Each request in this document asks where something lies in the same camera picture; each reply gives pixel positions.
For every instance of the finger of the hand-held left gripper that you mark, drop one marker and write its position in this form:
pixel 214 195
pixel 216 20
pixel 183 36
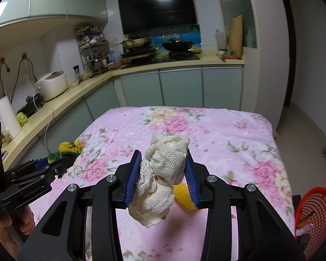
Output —
pixel 62 166
pixel 42 164

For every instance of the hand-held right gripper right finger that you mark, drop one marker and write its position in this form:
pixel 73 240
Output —
pixel 191 179

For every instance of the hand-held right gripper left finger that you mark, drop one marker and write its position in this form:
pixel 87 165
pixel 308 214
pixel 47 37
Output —
pixel 133 179

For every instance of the yellow green knitted scrubber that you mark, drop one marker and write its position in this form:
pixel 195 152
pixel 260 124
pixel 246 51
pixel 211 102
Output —
pixel 68 147

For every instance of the cream mesh cloth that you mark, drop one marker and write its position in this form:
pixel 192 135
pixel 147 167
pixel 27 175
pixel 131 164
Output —
pixel 160 174

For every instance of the red plastic mesh basket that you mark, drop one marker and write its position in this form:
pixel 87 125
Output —
pixel 315 204

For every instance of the person's left forearm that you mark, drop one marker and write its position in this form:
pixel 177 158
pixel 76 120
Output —
pixel 6 250

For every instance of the person's left hand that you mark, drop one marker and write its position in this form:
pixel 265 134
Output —
pixel 25 219

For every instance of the yellow foam sheet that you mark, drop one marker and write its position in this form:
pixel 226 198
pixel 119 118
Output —
pixel 183 195

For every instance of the white electric kettle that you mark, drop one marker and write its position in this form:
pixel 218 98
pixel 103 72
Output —
pixel 6 117

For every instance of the pink floral blanket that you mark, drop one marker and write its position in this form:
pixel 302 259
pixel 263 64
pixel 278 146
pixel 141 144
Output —
pixel 220 146

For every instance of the yellow round scrubber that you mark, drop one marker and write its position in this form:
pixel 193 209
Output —
pixel 23 119

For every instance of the black small appliance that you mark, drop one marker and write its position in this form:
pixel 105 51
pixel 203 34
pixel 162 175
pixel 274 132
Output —
pixel 30 104

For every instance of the white rice cooker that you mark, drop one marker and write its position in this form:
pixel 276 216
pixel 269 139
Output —
pixel 53 85

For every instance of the grey base cabinets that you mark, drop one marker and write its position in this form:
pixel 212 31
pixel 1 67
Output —
pixel 179 87

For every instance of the black stool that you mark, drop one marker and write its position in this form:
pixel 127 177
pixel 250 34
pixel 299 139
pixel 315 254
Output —
pixel 296 204

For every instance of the beige kitchen counter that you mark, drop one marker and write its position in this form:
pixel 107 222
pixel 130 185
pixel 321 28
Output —
pixel 179 62

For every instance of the metal spice rack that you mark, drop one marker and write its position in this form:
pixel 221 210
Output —
pixel 92 51

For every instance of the black gas stove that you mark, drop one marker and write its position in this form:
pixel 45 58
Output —
pixel 157 57

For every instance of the black wok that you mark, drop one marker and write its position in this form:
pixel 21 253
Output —
pixel 178 46

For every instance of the golden frying pan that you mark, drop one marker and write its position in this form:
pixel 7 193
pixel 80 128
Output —
pixel 137 43

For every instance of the white plastic bottle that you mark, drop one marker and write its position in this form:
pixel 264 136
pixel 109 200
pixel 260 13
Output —
pixel 220 40

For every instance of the wooden cutting board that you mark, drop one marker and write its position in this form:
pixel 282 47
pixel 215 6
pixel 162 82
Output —
pixel 235 35

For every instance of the grey upper cabinet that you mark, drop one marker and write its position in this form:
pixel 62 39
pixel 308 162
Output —
pixel 43 0

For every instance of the dark wooden door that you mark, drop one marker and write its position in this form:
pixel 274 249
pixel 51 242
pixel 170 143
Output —
pixel 286 46

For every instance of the black range hood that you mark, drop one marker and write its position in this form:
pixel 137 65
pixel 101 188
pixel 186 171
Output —
pixel 157 8

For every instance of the frosted glass panel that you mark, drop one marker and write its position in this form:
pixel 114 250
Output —
pixel 241 0

